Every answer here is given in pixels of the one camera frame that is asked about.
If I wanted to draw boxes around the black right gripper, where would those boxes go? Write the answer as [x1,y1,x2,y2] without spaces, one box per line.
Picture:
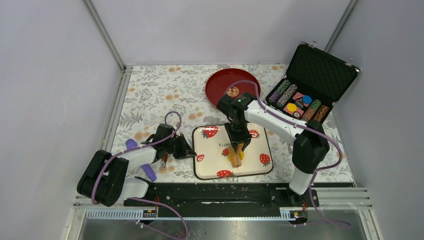
[224,121,252,155]

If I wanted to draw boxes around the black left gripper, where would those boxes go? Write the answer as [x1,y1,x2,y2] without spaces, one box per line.
[164,133,197,160]

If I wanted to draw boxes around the yellow dough piece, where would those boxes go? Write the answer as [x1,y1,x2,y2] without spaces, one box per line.
[227,151,244,164]

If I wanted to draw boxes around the strawberry print rectangular tray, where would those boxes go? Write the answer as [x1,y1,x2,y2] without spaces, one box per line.
[192,123,274,180]

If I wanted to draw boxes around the wooden dough roller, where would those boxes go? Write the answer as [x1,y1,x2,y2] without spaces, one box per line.
[227,143,245,168]

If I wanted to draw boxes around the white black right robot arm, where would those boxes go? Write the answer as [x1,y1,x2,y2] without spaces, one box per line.
[217,92,330,206]

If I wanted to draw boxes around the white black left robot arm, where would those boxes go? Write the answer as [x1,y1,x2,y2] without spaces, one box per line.
[76,123,196,207]

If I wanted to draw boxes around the floral tablecloth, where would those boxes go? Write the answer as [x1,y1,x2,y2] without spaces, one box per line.
[110,64,355,183]

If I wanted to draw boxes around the purple cylindrical tool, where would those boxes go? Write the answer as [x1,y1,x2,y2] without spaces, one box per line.
[122,146,157,182]

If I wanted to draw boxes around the round red lacquer tray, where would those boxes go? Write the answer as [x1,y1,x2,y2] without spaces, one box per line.
[205,68,261,108]

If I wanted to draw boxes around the yellow poker chip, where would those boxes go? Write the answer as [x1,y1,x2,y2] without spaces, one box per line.
[286,103,298,113]

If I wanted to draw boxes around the blue poker chip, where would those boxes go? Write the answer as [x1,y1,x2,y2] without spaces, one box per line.
[301,95,313,105]

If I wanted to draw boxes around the black poker chip case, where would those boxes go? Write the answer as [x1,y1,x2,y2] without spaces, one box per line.
[265,42,361,123]

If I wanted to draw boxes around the metal scraper wooden handle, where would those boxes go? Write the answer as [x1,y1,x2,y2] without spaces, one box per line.
[161,154,169,170]

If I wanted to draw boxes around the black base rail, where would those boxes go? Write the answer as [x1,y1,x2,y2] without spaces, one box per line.
[144,183,320,218]

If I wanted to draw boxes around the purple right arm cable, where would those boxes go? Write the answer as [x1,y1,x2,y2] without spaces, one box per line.
[224,80,354,230]

